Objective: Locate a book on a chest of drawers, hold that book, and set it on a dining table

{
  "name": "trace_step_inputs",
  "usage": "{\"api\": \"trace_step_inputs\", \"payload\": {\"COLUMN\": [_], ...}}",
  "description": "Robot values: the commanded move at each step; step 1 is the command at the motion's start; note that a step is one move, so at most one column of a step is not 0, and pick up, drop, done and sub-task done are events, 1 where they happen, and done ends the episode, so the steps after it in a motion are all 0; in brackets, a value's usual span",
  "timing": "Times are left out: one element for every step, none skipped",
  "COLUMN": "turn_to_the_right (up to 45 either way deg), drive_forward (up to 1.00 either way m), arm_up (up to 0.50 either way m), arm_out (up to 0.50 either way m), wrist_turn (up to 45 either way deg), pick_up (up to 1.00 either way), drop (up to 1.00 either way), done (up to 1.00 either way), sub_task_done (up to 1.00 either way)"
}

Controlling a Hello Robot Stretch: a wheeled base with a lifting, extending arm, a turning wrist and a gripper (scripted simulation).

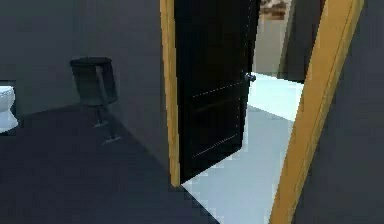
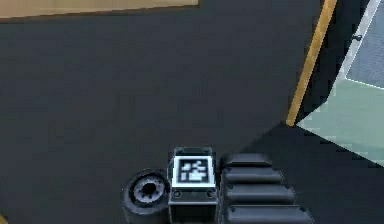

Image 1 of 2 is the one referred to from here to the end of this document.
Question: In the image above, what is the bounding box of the dark grey bin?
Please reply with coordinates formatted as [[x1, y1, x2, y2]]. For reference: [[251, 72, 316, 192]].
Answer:
[[69, 56, 122, 146]]

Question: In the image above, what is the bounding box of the brown framed wall picture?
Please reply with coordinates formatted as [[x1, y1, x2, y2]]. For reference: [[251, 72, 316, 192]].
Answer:
[[259, 0, 290, 21]]

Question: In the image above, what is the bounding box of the yellow wooden door frame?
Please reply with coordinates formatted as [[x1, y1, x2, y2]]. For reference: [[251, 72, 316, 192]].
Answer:
[[159, 0, 366, 224]]

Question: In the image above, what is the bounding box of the white toilet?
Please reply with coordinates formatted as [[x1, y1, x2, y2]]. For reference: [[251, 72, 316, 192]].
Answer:
[[0, 85, 20, 134]]

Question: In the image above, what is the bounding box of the black room door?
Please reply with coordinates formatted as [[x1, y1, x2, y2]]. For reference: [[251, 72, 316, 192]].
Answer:
[[173, 0, 262, 184]]

